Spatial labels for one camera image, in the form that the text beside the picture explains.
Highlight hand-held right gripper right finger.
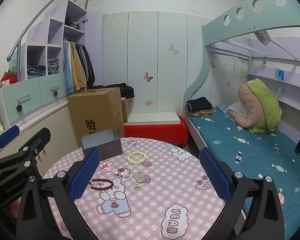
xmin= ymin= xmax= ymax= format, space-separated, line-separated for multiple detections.
xmin=199 ymin=147 xmax=285 ymax=240

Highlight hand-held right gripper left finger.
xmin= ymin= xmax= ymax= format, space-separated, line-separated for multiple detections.
xmin=15 ymin=148 xmax=102 ymax=240

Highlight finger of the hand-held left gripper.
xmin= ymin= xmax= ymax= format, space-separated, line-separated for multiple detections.
xmin=0 ymin=127 xmax=51 ymax=178
xmin=0 ymin=125 xmax=20 ymax=161

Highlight dark red bead bracelet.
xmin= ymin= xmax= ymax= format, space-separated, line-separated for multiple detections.
xmin=89 ymin=178 xmax=115 ymax=191

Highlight grey box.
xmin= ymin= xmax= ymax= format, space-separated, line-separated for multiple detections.
xmin=80 ymin=129 xmax=123 ymax=161

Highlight pink keychain charm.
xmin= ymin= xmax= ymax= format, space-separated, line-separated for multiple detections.
xmin=114 ymin=167 xmax=132 ymax=179

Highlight green bead bracelet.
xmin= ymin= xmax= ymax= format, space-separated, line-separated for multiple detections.
xmin=127 ymin=151 xmax=148 ymax=165

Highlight beige lower cabinet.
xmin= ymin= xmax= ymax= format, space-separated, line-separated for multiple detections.
xmin=0 ymin=102 xmax=77 ymax=178

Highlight blue candy print bedsheet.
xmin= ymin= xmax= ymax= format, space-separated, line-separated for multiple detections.
xmin=190 ymin=104 xmax=300 ymax=240

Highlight teal drawer cabinet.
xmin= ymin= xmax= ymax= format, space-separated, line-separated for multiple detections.
xmin=0 ymin=72 xmax=68 ymax=130

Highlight red strawberry plush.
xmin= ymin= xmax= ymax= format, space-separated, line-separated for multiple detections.
xmin=0 ymin=66 xmax=18 ymax=85

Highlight large cardboard box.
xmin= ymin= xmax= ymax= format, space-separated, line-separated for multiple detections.
xmin=67 ymin=87 xmax=125 ymax=143

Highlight tan folded garment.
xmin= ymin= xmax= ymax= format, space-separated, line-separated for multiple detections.
xmin=186 ymin=109 xmax=217 ymax=117

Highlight folded blue jeans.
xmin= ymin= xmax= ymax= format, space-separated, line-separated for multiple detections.
xmin=27 ymin=65 xmax=47 ymax=78

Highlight pink checkered tablecloth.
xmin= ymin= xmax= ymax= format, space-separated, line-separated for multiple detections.
xmin=41 ymin=136 xmax=230 ymax=240

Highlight white pillow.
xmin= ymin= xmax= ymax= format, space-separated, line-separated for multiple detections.
xmin=227 ymin=101 xmax=248 ymax=119

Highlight red storage ottoman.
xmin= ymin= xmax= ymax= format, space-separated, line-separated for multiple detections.
xmin=124 ymin=116 xmax=189 ymax=148

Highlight folded grey clothes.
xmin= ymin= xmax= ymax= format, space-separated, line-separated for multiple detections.
xmin=47 ymin=59 xmax=59 ymax=75

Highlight dark folded clothes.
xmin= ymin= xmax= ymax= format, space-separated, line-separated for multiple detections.
xmin=186 ymin=97 xmax=213 ymax=112

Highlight small cardboard box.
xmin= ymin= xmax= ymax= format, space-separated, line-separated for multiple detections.
xmin=121 ymin=99 xmax=132 ymax=123

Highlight row of hanging clothes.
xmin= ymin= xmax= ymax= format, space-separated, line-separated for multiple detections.
xmin=62 ymin=40 xmax=95 ymax=94

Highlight white board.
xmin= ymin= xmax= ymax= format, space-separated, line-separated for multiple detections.
xmin=127 ymin=112 xmax=182 ymax=125

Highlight pink and green quilt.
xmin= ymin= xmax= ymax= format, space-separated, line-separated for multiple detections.
xmin=230 ymin=79 xmax=283 ymax=133

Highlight black clothes pile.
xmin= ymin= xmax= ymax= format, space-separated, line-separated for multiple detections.
xmin=105 ymin=82 xmax=135 ymax=100

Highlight purple stepped shelf unit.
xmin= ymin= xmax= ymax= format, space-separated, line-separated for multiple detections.
xmin=25 ymin=0 xmax=103 ymax=80

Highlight dark clothes bundle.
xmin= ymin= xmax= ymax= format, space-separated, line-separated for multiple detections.
xmin=64 ymin=16 xmax=81 ymax=29

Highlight grey metal handrail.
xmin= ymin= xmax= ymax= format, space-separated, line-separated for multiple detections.
xmin=6 ymin=0 xmax=92 ymax=82

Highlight white wardrobe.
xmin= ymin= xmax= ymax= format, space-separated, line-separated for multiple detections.
xmin=101 ymin=11 xmax=213 ymax=114

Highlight grey hanging cloth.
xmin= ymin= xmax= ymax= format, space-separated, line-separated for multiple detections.
xmin=255 ymin=31 xmax=272 ymax=46

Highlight grey metal support rod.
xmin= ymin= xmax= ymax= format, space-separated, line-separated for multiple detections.
xmin=265 ymin=31 xmax=300 ymax=61

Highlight teal bunk bed frame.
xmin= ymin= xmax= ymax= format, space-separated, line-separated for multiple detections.
xmin=184 ymin=0 xmax=300 ymax=240

